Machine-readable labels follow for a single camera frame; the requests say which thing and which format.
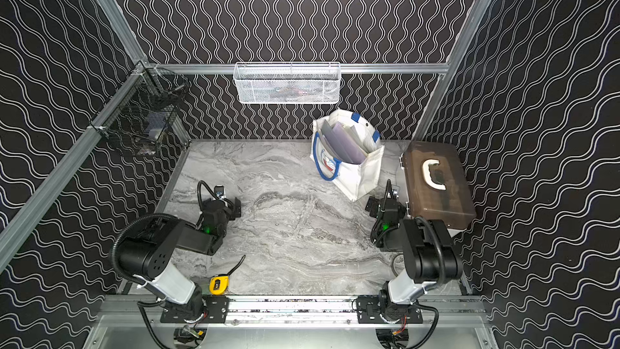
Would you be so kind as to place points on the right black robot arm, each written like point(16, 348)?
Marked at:
point(427, 249)

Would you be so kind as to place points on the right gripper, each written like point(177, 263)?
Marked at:
point(374, 203)

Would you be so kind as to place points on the white canvas tote bag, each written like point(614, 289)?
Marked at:
point(354, 181)

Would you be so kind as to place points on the yellow tape measure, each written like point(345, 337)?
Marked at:
point(219, 284)

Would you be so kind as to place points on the small purple mesh pouch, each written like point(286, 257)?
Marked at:
point(355, 151)

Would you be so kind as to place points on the white wire mesh basket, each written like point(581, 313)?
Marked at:
point(288, 82)

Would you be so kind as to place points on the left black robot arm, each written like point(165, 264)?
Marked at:
point(142, 252)

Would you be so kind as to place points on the brown lid storage box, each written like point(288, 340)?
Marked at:
point(436, 185)

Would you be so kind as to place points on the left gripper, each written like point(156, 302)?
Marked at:
point(232, 208)

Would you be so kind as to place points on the black wire basket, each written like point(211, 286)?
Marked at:
point(141, 122)

